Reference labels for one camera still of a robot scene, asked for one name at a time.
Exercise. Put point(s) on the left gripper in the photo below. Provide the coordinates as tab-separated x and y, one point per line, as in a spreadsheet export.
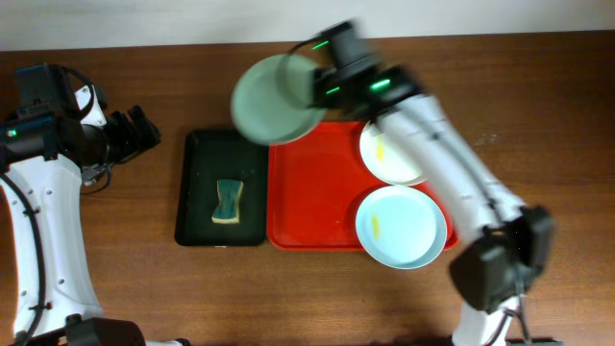
120	121

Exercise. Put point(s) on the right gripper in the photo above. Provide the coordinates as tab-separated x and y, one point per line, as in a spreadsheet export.
327	98

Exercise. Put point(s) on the pale green plate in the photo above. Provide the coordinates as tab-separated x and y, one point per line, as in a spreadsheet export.
271	102

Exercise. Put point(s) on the green and yellow sponge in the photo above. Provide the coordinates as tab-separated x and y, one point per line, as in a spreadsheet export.
229	194

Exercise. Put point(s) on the light blue plate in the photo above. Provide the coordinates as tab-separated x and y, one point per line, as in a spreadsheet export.
401	227

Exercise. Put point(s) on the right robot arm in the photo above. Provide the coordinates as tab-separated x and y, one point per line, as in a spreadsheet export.
507	242

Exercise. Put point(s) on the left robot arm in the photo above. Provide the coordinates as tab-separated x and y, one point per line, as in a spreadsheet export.
56	301

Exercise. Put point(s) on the black plastic tray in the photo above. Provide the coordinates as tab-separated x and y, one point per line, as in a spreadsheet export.
211	156

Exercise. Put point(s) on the red plastic tray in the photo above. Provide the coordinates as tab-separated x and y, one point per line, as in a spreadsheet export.
315	186

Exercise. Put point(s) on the white plate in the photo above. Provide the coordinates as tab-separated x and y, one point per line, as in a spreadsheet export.
385	160

